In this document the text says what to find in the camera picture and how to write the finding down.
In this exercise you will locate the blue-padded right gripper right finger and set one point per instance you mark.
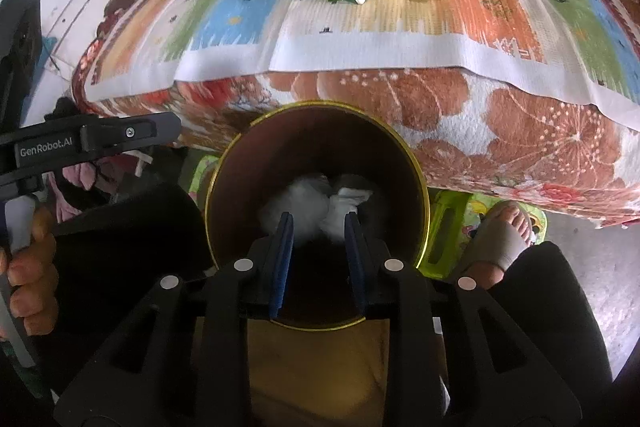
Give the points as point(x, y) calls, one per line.
point(357, 252)

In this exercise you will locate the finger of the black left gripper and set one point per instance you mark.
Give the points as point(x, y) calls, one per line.
point(115, 135)

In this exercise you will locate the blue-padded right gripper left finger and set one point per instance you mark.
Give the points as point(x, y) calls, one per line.
point(280, 253)

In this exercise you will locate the white tissue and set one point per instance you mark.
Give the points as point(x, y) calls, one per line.
point(318, 208)

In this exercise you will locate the gold-rimmed round trash bin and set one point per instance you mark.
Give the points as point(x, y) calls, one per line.
point(317, 161)

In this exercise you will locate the person's left hand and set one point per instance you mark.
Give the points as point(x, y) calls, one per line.
point(33, 278)

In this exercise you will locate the person's foot with sock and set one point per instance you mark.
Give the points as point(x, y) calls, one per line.
point(499, 240)

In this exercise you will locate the person's black trouser leg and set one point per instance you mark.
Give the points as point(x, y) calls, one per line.
point(527, 351)

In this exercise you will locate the colourful striped bed mat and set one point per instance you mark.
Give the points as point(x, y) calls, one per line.
point(577, 51)

